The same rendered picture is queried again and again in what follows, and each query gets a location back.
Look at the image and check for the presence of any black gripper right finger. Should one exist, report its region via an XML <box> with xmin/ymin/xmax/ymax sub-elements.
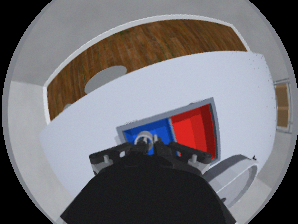
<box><xmin>153</xmin><ymin>134</ymin><xmax>212</xmax><ymax>177</ymax></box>

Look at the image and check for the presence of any grey metal bushing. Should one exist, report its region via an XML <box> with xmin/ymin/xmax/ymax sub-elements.
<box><xmin>135</xmin><ymin>131</ymin><xmax>153</xmax><ymax>151</ymax></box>

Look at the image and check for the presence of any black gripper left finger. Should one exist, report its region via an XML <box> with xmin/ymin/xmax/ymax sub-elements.
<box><xmin>89</xmin><ymin>137</ymin><xmax>148</xmax><ymax>176</ymax></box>

